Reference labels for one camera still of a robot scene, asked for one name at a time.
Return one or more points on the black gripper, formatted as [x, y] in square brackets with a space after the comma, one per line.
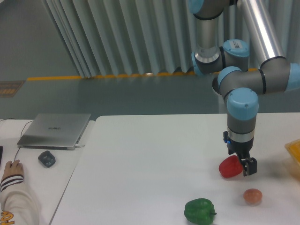
[242, 150]

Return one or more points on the red bell pepper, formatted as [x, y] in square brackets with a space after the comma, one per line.
[230, 167]

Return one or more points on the white sleeved forearm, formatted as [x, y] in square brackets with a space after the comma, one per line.
[18, 206]

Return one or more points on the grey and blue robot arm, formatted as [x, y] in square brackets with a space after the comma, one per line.
[238, 86]

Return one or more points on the green bell pepper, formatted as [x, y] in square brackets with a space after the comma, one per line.
[200, 211]

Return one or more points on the person's hand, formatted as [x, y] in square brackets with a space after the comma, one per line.
[12, 169]

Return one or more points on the orange round fruit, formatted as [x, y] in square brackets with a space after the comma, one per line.
[252, 196]

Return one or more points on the yellow plastic tray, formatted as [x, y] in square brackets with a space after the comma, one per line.
[293, 148]

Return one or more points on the silver closed laptop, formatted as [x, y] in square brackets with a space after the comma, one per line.
[55, 131]

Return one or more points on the grey folded curtain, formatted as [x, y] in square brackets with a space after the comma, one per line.
[115, 37]

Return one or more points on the black power adapter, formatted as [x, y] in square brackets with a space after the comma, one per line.
[47, 159]

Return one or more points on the black device at left edge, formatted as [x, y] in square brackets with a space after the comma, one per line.
[1, 154]

